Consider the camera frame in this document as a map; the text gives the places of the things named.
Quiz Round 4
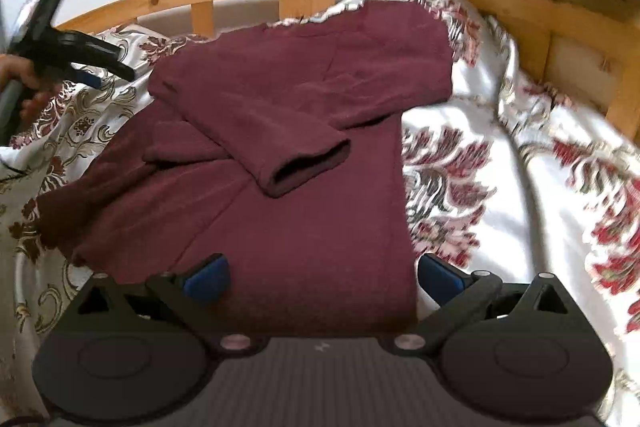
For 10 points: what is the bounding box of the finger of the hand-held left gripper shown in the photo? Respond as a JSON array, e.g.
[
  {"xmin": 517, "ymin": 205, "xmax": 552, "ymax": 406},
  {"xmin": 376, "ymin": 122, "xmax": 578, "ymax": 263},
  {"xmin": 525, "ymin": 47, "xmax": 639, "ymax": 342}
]
[
  {"xmin": 61, "ymin": 63, "xmax": 104, "ymax": 90},
  {"xmin": 60, "ymin": 32, "xmax": 137, "ymax": 82}
]

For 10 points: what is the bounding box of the person's left hand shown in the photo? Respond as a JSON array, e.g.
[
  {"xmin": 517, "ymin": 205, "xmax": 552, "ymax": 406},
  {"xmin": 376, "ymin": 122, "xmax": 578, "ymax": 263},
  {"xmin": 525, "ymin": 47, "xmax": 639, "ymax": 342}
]
[{"xmin": 0, "ymin": 54, "xmax": 55, "ymax": 124}]

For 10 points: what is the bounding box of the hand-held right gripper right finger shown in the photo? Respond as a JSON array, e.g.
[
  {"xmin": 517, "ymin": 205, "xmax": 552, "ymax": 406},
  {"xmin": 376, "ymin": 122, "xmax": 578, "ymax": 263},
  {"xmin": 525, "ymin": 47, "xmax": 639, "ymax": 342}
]
[{"xmin": 380, "ymin": 253, "xmax": 576, "ymax": 355}]

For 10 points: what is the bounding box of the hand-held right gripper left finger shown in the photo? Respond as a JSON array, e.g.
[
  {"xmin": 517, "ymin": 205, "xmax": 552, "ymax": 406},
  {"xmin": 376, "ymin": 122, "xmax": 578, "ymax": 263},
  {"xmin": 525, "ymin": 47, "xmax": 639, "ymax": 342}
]
[{"xmin": 65, "ymin": 253, "xmax": 268, "ymax": 355}]

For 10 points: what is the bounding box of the white floral blanket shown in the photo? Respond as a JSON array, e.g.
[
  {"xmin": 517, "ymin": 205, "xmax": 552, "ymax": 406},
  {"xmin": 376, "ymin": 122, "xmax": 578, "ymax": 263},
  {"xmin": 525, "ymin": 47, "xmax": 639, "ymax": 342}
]
[{"xmin": 0, "ymin": 0, "xmax": 640, "ymax": 427}]

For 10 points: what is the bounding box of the maroon sweater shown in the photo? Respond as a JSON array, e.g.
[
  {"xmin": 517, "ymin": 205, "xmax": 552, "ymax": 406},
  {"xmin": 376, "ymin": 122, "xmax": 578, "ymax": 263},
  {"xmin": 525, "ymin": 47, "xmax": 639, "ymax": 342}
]
[{"xmin": 36, "ymin": 0, "xmax": 456, "ymax": 338}]

